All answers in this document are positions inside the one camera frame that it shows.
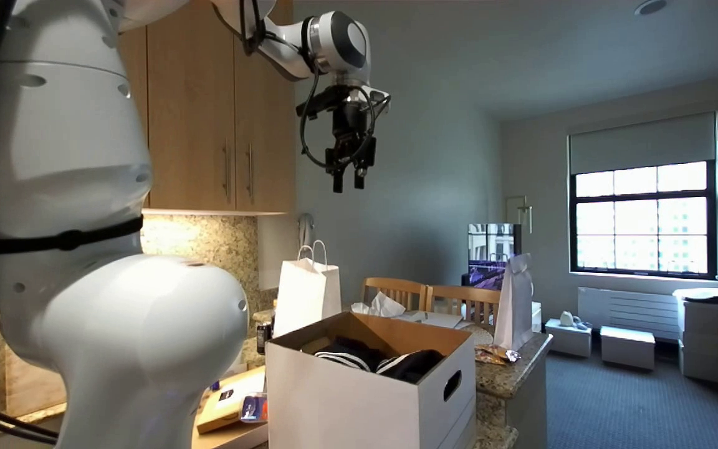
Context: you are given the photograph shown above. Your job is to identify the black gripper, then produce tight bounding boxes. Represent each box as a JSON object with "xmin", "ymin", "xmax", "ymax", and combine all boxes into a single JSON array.
[{"xmin": 325, "ymin": 102, "xmax": 379, "ymax": 194}]

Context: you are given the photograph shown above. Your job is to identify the white cardboard box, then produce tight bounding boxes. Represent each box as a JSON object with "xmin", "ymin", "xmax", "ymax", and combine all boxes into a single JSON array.
[{"xmin": 264, "ymin": 310, "xmax": 478, "ymax": 449}]

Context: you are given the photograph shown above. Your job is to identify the wooden chair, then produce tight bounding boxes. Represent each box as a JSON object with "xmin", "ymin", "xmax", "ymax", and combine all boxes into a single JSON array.
[
  {"xmin": 361, "ymin": 274, "xmax": 429, "ymax": 314},
  {"xmin": 425, "ymin": 282, "xmax": 503, "ymax": 332}
]

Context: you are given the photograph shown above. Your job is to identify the crumpled white tissue paper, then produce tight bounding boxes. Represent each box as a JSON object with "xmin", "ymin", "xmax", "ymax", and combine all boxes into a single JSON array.
[{"xmin": 349, "ymin": 289, "xmax": 409, "ymax": 319}]

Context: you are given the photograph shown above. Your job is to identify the black clothing with white stripes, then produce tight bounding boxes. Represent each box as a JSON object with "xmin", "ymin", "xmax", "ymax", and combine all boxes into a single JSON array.
[{"xmin": 305, "ymin": 334, "xmax": 450, "ymax": 388}]

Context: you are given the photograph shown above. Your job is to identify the tall white paper bag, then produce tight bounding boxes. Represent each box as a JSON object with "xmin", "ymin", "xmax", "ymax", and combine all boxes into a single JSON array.
[{"xmin": 493, "ymin": 252, "xmax": 538, "ymax": 353}]

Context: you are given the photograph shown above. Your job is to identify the orange snack wrapper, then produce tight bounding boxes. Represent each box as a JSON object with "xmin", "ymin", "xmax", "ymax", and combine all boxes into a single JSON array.
[{"xmin": 477, "ymin": 343, "xmax": 525, "ymax": 368}]

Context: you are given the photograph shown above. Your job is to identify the cardboard mailer with white label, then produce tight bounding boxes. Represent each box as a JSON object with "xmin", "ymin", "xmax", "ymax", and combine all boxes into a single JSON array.
[{"xmin": 199, "ymin": 368, "xmax": 270, "ymax": 419}]

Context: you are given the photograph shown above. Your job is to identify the white square ottoman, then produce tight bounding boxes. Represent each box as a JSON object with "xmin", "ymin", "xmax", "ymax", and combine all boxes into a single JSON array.
[
  {"xmin": 599, "ymin": 325, "xmax": 659, "ymax": 375},
  {"xmin": 543, "ymin": 310, "xmax": 596, "ymax": 360}
]

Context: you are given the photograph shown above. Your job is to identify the grey roller blind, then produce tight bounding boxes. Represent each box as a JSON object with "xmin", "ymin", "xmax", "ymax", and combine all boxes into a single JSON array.
[{"xmin": 569, "ymin": 113, "xmax": 718, "ymax": 174}]

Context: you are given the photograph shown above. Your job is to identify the black framed window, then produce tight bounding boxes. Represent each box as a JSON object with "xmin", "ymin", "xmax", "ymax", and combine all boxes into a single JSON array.
[{"xmin": 569, "ymin": 161, "xmax": 718, "ymax": 279}]

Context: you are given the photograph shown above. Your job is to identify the round ceiling fixture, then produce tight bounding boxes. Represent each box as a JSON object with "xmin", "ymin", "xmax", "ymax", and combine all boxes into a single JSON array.
[{"xmin": 633, "ymin": 0, "xmax": 670, "ymax": 17}]

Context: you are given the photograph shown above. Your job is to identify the white low cabinet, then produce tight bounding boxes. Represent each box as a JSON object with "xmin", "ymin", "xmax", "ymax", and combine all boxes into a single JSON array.
[{"xmin": 674, "ymin": 287, "xmax": 718, "ymax": 385}]

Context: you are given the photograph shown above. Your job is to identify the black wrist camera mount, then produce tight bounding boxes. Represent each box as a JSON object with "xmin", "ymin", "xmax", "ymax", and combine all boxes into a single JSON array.
[{"xmin": 294, "ymin": 81, "xmax": 395, "ymax": 121}]

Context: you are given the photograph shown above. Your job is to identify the white paper bag with handles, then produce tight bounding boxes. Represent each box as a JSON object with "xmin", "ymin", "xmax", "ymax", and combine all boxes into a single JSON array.
[{"xmin": 272, "ymin": 238, "xmax": 348, "ymax": 339}]

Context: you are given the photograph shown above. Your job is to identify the wooden wall cabinet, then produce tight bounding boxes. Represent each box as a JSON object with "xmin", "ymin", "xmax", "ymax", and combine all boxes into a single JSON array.
[{"xmin": 117, "ymin": 0, "xmax": 299, "ymax": 217}]

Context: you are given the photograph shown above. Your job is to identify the white wall radiator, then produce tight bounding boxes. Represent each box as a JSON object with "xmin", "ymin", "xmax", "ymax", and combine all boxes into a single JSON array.
[{"xmin": 577, "ymin": 284, "xmax": 684, "ymax": 343}]

